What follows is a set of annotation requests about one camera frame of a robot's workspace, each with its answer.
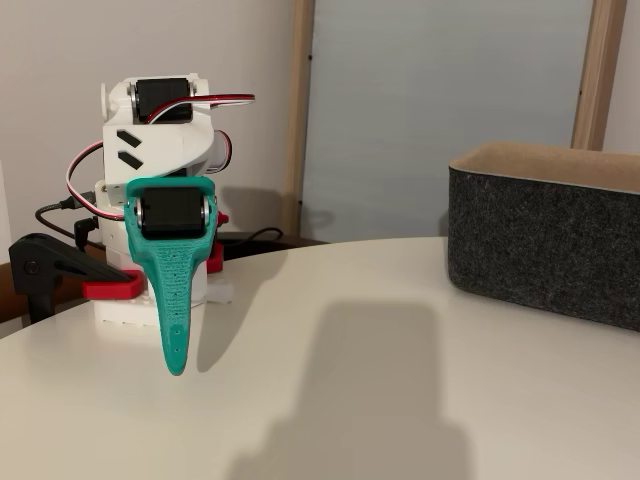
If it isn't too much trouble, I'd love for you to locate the thin black cable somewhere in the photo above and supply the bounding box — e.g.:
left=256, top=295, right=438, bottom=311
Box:
left=219, top=227, right=287, bottom=251

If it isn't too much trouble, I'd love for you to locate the dark grey felt basket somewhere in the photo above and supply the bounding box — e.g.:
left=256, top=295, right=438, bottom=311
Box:
left=447, top=142, right=640, bottom=334

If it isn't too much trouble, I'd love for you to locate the black clamp with red knob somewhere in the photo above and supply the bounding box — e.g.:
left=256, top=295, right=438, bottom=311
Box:
left=204, top=208, right=230, bottom=275

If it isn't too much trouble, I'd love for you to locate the black clamp with red pad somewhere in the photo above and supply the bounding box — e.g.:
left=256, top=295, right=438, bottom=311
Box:
left=6, top=231, right=147, bottom=327

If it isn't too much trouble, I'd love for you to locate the servo cable on upper arm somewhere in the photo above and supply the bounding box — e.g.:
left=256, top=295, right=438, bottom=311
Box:
left=211, top=128, right=235, bottom=175

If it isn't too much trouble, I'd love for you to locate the pale frosted panel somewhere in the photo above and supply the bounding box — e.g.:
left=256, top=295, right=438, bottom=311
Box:
left=301, top=0, right=595, bottom=245

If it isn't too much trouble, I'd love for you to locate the black power plug cable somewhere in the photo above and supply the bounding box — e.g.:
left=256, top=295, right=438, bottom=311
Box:
left=73, top=217, right=105, bottom=252

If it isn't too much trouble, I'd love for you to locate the grey usb cable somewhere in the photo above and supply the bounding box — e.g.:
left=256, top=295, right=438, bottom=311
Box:
left=34, top=191, right=99, bottom=242

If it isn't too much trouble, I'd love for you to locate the light wooden post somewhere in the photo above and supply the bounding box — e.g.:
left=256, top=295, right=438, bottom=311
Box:
left=279, top=0, right=317, bottom=240
left=569, top=0, right=629, bottom=153

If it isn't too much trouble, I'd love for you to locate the servo cable at wrist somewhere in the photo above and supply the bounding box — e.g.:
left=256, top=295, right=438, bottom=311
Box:
left=141, top=91, right=258, bottom=126

